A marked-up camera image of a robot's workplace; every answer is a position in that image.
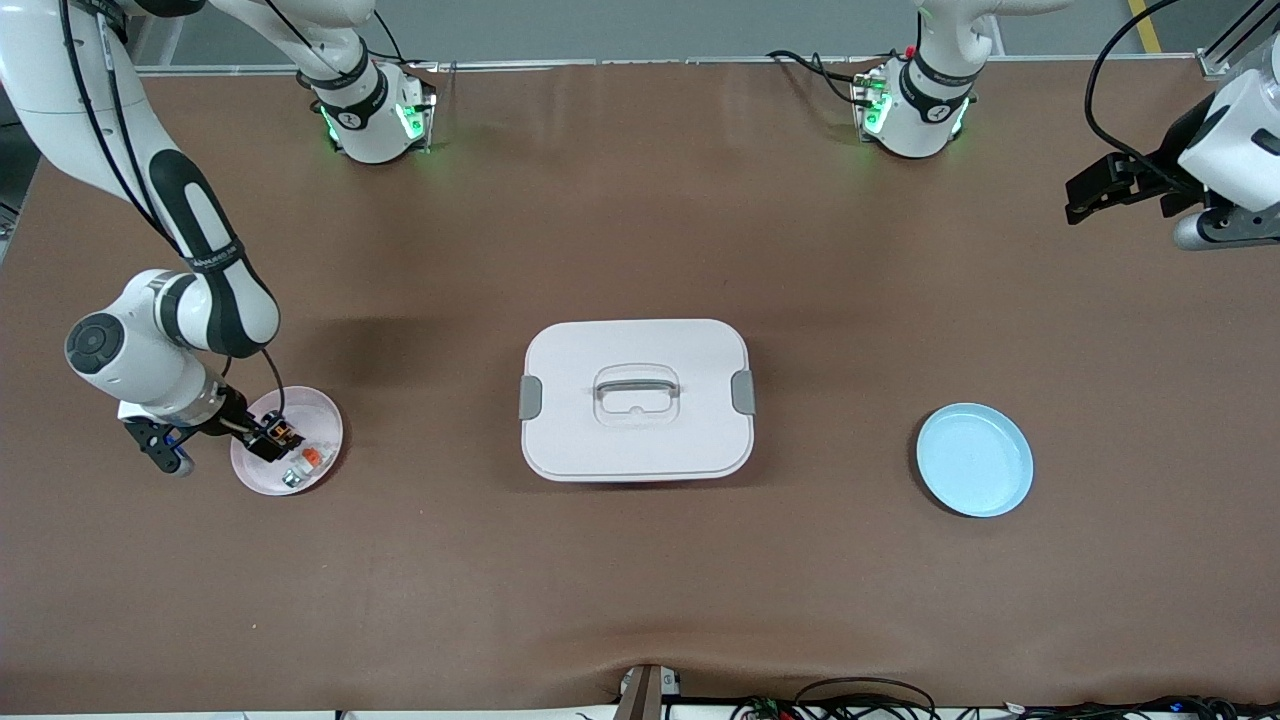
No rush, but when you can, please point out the orange black push-button switch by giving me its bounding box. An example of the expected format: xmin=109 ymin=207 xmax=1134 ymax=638
xmin=260 ymin=408 xmax=306 ymax=453

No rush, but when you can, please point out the white lidded storage box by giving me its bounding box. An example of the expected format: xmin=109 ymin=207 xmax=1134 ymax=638
xmin=517 ymin=318 xmax=758 ymax=484

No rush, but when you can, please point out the pink round plate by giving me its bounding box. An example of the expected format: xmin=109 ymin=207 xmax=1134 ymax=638
xmin=230 ymin=386 xmax=345 ymax=498

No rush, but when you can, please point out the light blue round plate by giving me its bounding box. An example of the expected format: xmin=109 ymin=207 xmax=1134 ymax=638
xmin=915 ymin=402 xmax=1036 ymax=519

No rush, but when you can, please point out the metal table clamp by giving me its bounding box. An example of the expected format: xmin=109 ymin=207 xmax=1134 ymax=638
xmin=615 ymin=663 xmax=683 ymax=720

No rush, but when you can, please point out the clear table edge strip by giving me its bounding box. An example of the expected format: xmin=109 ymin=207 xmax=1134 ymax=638
xmin=135 ymin=55 xmax=1201 ymax=76

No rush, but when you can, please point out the aluminium frame profile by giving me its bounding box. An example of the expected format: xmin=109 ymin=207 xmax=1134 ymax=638
xmin=1195 ymin=0 xmax=1280 ymax=81

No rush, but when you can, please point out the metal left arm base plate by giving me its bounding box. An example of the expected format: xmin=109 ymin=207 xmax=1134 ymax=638
xmin=850 ymin=72 xmax=979 ymax=151

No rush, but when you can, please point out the black left arm base cable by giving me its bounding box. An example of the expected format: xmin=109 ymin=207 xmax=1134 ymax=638
xmin=765 ymin=48 xmax=886 ymax=106

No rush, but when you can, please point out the black arm base cable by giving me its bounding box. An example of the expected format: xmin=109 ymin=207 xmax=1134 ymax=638
xmin=765 ymin=48 xmax=886 ymax=106
xmin=370 ymin=8 xmax=441 ymax=71

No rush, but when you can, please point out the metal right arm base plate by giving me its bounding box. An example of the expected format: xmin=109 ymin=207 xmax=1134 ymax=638
xmin=318 ymin=65 xmax=438 ymax=158

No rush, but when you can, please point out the black right arm base cable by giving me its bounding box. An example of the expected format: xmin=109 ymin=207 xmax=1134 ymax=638
xmin=370 ymin=8 xmax=441 ymax=71

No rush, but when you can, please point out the tangled black cable bundle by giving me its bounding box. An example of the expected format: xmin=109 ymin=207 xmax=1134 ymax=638
xmin=730 ymin=693 xmax=1280 ymax=720

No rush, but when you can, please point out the looped black cable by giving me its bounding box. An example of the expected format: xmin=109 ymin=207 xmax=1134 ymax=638
xmin=795 ymin=677 xmax=938 ymax=720

